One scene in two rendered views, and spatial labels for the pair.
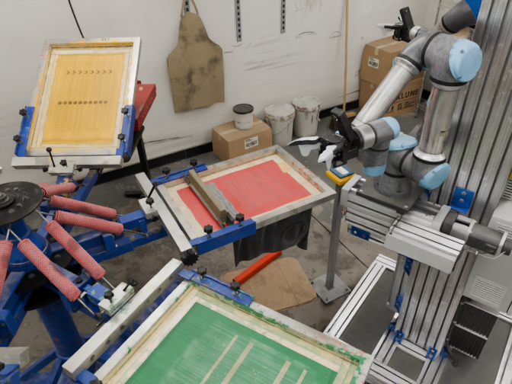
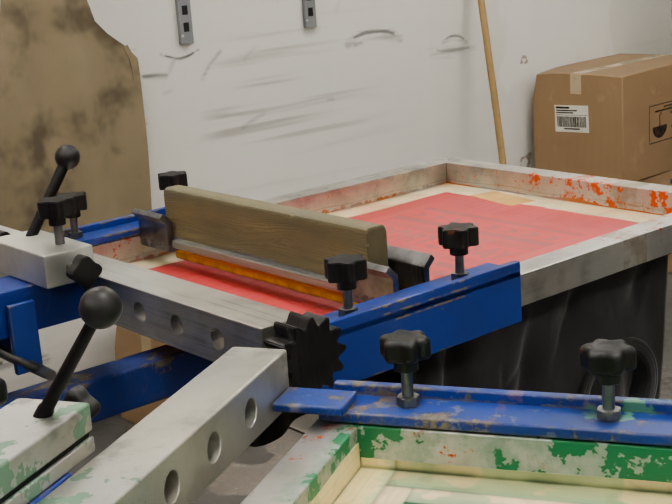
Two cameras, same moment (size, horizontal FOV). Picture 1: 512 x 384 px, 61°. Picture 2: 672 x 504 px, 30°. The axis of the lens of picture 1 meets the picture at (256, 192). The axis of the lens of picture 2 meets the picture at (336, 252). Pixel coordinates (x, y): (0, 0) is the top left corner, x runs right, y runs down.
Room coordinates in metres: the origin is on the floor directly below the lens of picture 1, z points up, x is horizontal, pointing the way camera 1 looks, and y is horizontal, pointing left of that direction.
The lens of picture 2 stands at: (0.29, 0.46, 1.38)
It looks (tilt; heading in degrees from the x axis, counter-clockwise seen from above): 14 degrees down; 349
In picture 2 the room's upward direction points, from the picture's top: 4 degrees counter-clockwise
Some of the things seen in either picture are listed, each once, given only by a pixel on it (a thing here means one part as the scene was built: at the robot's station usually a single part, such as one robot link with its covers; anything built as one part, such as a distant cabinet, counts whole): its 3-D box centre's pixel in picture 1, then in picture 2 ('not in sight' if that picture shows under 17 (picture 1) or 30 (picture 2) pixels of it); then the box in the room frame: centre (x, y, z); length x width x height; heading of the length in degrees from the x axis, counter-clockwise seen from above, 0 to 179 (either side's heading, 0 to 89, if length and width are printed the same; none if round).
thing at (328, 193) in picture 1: (243, 190); (394, 239); (1.86, 0.07, 0.97); 0.79 x 0.58 x 0.04; 118
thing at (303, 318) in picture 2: (188, 255); (294, 351); (1.34, 0.30, 1.02); 0.07 x 0.06 x 0.07; 118
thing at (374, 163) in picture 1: (372, 155); not in sight; (1.23, -0.39, 1.56); 0.11 x 0.08 x 0.11; 28
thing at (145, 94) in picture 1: (116, 105); not in sight; (2.79, 0.95, 1.06); 0.61 x 0.46 x 0.12; 178
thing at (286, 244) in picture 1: (270, 232); (530, 389); (1.73, -0.07, 0.79); 0.46 x 0.09 x 0.33; 118
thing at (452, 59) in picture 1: (437, 118); not in sight; (1.34, -0.63, 1.63); 0.15 x 0.12 x 0.55; 28
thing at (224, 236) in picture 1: (225, 235); (407, 320); (1.51, 0.15, 0.98); 0.30 x 0.05 x 0.07; 118
